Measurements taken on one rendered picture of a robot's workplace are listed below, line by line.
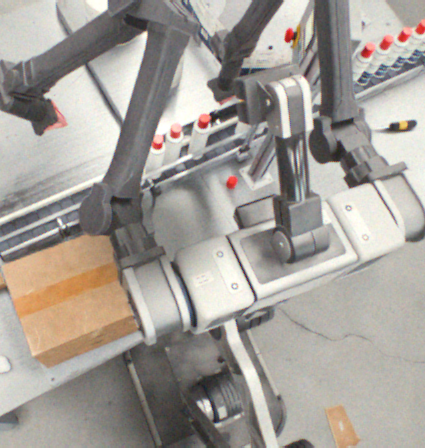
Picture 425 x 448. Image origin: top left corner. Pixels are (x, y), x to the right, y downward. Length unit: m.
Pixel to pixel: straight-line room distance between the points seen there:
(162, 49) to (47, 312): 0.67
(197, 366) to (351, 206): 1.28
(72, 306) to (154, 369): 0.92
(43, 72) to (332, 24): 0.58
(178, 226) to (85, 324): 0.54
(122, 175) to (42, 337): 0.49
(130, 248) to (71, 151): 0.90
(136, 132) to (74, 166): 0.82
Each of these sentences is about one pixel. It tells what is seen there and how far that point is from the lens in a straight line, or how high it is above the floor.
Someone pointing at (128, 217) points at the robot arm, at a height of 1.48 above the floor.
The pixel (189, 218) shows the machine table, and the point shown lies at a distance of 1.64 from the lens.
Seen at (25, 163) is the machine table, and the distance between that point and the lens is 1.74.
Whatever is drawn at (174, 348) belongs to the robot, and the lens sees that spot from 2.10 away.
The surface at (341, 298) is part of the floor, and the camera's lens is 2.63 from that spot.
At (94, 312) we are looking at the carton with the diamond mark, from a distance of 1.24.
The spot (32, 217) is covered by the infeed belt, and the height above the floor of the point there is 0.88.
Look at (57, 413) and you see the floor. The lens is 2.35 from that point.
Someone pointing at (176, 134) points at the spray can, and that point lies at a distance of 1.50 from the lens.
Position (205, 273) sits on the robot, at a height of 1.53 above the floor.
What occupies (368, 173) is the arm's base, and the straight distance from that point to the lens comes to 1.07.
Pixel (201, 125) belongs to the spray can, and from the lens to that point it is 1.53.
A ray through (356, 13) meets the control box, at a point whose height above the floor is 1.48.
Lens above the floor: 2.33
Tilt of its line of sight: 69 degrees down
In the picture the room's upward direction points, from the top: 10 degrees clockwise
